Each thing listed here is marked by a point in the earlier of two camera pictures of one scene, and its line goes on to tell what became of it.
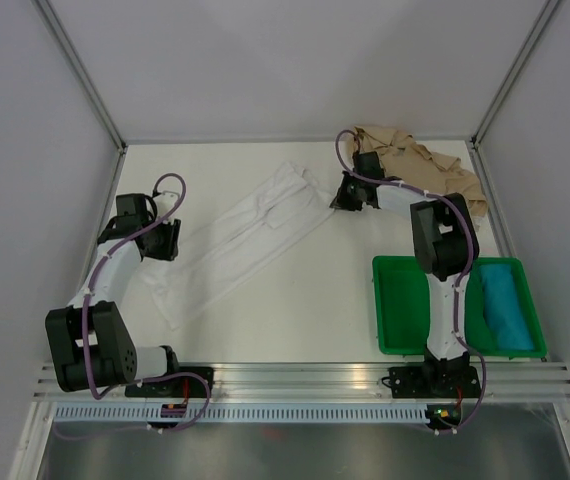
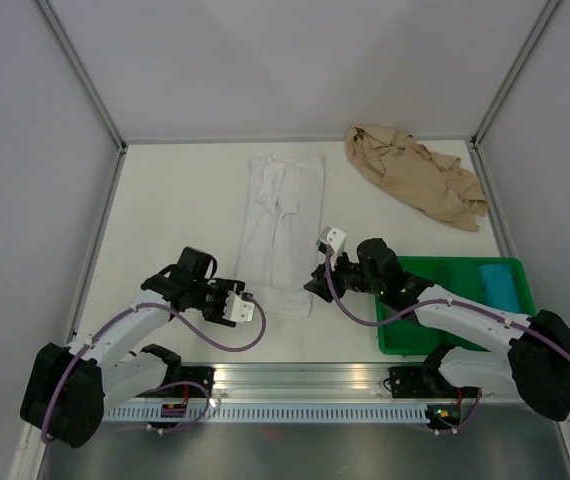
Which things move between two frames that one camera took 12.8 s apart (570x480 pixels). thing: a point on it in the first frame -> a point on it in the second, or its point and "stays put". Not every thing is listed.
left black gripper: (170, 251) -> (225, 286)
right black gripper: (342, 201) -> (320, 284)
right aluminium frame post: (544, 16) stays put
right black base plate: (433, 381) stays put
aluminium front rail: (503, 381) stays put
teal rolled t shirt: (504, 308) stays put
